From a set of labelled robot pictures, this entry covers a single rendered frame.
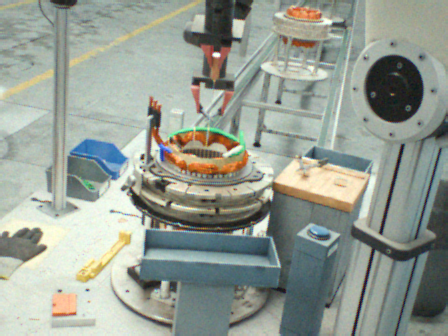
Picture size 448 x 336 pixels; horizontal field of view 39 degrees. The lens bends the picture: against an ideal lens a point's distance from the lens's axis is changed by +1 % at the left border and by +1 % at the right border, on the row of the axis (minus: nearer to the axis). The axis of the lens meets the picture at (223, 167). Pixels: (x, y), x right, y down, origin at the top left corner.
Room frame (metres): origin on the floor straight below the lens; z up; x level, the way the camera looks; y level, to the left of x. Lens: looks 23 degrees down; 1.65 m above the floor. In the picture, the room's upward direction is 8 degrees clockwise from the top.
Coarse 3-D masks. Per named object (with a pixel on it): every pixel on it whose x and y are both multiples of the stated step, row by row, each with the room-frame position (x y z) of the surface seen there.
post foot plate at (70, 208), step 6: (42, 204) 1.61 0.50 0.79; (48, 204) 1.61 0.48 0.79; (66, 204) 1.63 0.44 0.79; (72, 204) 1.63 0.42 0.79; (42, 210) 1.58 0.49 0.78; (48, 210) 1.58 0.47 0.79; (54, 210) 1.58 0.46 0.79; (60, 210) 1.59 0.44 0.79; (66, 210) 1.59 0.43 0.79; (72, 210) 1.60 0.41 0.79; (78, 210) 1.61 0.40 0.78; (54, 216) 1.55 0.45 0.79; (60, 216) 1.55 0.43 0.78
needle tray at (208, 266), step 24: (144, 240) 1.00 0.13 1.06; (168, 240) 1.05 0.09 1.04; (192, 240) 1.06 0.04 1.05; (216, 240) 1.06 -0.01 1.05; (240, 240) 1.07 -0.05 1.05; (264, 240) 1.07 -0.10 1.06; (144, 264) 0.94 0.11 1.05; (168, 264) 0.95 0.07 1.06; (192, 264) 0.95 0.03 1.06; (216, 264) 0.96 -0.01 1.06; (240, 264) 0.96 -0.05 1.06; (264, 264) 1.04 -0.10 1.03; (192, 288) 0.97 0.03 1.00; (216, 288) 0.97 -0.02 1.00; (192, 312) 0.97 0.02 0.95; (216, 312) 0.97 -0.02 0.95
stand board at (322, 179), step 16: (288, 176) 1.39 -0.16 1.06; (304, 176) 1.40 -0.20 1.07; (320, 176) 1.42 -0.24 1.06; (336, 176) 1.43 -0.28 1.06; (352, 176) 1.44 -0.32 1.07; (368, 176) 1.46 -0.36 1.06; (288, 192) 1.33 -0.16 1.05; (304, 192) 1.32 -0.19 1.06; (320, 192) 1.32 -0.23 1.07; (336, 192) 1.33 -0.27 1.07; (352, 192) 1.34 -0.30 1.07; (336, 208) 1.29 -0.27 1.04; (352, 208) 1.29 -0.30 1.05
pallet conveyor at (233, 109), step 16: (304, 0) 6.94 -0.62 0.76; (320, 0) 7.61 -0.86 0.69; (352, 0) 7.40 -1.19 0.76; (352, 16) 6.24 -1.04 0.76; (272, 32) 4.72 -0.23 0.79; (352, 32) 5.15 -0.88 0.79; (272, 48) 4.31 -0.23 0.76; (304, 48) 7.95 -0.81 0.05; (256, 64) 3.77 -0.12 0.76; (320, 64) 4.35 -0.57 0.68; (336, 64) 4.07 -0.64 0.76; (256, 80) 3.70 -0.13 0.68; (336, 80) 3.63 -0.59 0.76; (240, 96) 3.16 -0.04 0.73; (320, 96) 5.53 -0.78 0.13; (208, 112) 2.70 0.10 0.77; (224, 112) 2.77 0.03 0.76; (240, 112) 3.23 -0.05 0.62; (288, 112) 3.18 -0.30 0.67; (304, 112) 3.16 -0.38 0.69; (256, 128) 4.40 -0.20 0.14; (320, 128) 2.72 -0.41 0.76; (256, 144) 4.40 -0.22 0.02; (320, 144) 2.49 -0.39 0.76
